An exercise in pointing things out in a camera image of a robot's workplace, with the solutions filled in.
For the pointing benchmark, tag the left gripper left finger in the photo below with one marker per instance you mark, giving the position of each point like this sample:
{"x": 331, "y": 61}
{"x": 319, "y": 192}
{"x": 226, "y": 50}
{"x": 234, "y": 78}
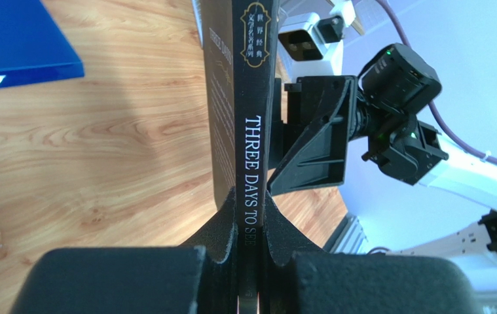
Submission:
{"x": 197, "y": 276}

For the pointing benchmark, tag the Three Days To See book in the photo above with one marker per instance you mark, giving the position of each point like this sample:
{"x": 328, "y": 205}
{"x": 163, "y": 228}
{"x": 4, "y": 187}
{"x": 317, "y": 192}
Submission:
{"x": 239, "y": 42}

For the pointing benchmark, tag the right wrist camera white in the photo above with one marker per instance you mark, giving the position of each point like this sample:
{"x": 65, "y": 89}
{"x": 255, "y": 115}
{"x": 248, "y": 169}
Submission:
{"x": 313, "y": 43}

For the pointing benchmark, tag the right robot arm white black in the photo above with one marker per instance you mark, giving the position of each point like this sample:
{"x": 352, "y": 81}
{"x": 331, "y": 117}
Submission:
{"x": 415, "y": 190}

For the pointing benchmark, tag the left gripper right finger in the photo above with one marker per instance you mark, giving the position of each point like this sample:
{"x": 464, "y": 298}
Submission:
{"x": 300, "y": 277}

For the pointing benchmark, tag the white wire wooden shelf rack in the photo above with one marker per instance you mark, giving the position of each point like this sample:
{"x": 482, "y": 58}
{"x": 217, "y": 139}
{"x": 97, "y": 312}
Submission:
{"x": 361, "y": 17}

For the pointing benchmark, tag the blue file folder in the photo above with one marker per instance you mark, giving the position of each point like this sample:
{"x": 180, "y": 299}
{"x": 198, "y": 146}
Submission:
{"x": 33, "y": 49}

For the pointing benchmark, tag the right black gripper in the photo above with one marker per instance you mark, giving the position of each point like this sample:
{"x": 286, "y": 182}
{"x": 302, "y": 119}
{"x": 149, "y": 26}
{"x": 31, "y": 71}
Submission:
{"x": 325, "y": 112}

